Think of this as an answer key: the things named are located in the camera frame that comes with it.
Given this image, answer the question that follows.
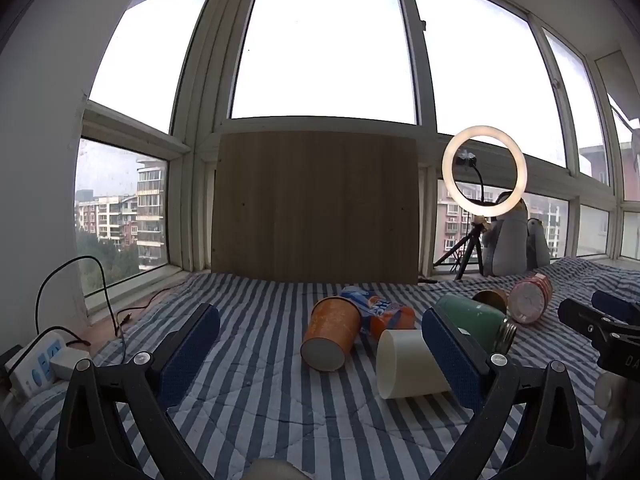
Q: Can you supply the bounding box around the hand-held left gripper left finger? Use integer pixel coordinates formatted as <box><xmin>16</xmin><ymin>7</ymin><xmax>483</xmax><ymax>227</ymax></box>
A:
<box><xmin>56</xmin><ymin>303</ymin><xmax>221</xmax><ymax>480</ymax></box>

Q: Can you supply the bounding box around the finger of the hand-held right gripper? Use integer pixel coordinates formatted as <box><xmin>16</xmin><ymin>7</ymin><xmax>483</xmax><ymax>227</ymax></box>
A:
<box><xmin>557</xmin><ymin>298</ymin><xmax>640</xmax><ymax>358</ymax></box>
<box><xmin>591</xmin><ymin>290</ymin><xmax>640</xmax><ymax>325</ymax></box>

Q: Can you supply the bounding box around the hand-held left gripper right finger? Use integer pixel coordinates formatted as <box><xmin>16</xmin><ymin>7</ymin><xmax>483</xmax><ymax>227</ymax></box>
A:
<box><xmin>421</xmin><ymin>307</ymin><xmax>587</xmax><ymax>480</ymax></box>

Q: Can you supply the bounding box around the white cup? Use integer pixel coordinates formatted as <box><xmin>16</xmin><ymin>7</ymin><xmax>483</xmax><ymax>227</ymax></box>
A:
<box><xmin>376</xmin><ymin>329</ymin><xmax>452</xmax><ymax>400</ymax></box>

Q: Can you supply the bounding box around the green cup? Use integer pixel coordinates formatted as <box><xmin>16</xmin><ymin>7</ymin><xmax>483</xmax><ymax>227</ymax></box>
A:
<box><xmin>434</xmin><ymin>294</ymin><xmax>519</xmax><ymax>356</ymax></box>

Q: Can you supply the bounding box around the pink patterned cup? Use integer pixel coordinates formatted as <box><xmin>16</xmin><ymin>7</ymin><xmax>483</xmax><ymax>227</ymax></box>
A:
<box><xmin>508</xmin><ymin>273</ymin><xmax>554</xmax><ymax>324</ymax></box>

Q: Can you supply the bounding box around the brown cup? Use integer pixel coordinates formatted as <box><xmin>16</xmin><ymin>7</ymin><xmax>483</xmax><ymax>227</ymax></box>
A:
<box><xmin>471</xmin><ymin>289</ymin><xmax>510</xmax><ymax>315</ymax></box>

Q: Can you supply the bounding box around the orange paper cup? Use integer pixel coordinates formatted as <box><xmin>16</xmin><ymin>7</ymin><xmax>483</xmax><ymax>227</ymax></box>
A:
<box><xmin>300</xmin><ymin>296</ymin><xmax>363</xmax><ymax>372</ymax></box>

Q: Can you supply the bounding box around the small grey plush toy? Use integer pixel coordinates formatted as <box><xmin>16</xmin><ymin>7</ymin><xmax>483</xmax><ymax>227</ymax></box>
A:
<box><xmin>526</xmin><ymin>219</ymin><xmax>551</xmax><ymax>268</ymax></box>

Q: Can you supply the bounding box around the striped blanket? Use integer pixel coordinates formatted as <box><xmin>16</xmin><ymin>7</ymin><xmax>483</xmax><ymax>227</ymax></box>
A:
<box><xmin>0</xmin><ymin>257</ymin><xmax>640</xmax><ymax>480</ymax></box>

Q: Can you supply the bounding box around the black tripod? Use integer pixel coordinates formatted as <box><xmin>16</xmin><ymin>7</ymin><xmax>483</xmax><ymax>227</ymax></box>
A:
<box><xmin>432</xmin><ymin>216</ymin><xmax>489</xmax><ymax>281</ymax></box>

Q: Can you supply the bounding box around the large grey plush toy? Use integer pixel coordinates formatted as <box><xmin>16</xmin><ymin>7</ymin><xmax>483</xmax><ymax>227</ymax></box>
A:
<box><xmin>482</xmin><ymin>191</ymin><xmax>530</xmax><ymax>276</ymax></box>

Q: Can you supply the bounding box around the white charger plug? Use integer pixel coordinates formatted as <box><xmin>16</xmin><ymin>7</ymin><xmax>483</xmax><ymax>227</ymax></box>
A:
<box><xmin>49</xmin><ymin>347</ymin><xmax>92</xmax><ymax>380</ymax></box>

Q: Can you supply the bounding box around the white power strip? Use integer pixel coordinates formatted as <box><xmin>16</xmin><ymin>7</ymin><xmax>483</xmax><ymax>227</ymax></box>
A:
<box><xmin>4</xmin><ymin>330</ymin><xmax>67</xmax><ymax>402</ymax></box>

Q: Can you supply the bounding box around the black gooseneck phone holder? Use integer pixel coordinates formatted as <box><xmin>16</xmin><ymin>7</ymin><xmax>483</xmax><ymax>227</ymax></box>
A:
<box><xmin>453</xmin><ymin>150</ymin><xmax>487</xmax><ymax>211</ymax></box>

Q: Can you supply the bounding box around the wooden board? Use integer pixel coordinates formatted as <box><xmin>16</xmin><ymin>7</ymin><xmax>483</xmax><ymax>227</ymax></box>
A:
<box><xmin>211</xmin><ymin>132</ymin><xmax>420</xmax><ymax>285</ymax></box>

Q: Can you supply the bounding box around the thin brown cable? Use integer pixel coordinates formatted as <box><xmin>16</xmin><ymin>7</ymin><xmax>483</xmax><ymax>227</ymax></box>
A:
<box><xmin>117</xmin><ymin>287</ymin><xmax>173</xmax><ymax>328</ymax></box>

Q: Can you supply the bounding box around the black cable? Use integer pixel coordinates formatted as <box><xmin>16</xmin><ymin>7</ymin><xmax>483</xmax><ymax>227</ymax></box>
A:
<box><xmin>35</xmin><ymin>256</ymin><xmax>126</xmax><ymax>347</ymax></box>

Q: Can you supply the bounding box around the ring light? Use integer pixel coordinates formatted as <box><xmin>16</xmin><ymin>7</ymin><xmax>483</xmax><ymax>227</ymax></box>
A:
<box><xmin>442</xmin><ymin>125</ymin><xmax>527</xmax><ymax>218</ymax></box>

